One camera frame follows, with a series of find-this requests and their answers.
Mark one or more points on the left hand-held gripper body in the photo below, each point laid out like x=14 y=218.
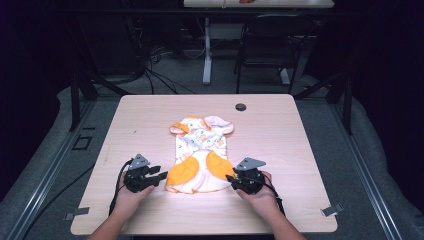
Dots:
x=137 y=173

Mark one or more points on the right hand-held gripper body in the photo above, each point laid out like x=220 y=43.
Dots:
x=250 y=176

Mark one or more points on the orange and white baby garment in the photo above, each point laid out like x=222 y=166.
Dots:
x=201 y=150

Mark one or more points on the person's right hand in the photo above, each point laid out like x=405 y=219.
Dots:
x=263 y=198

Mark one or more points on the person's left hand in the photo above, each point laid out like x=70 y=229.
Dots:
x=131 y=200

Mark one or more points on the grey tape strip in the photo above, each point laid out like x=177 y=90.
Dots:
x=78 y=213
x=331 y=210

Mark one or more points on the black metal stand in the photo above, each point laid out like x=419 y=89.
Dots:
x=348 y=100
x=75 y=100

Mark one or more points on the white desk foot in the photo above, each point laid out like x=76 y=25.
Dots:
x=285 y=76

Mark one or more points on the white desk leg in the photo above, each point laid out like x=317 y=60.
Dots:
x=207 y=60

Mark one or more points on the black chair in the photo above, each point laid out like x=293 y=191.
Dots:
x=293 y=23

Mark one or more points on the aluminium floor rail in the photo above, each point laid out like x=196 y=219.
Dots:
x=366 y=180
x=50 y=170

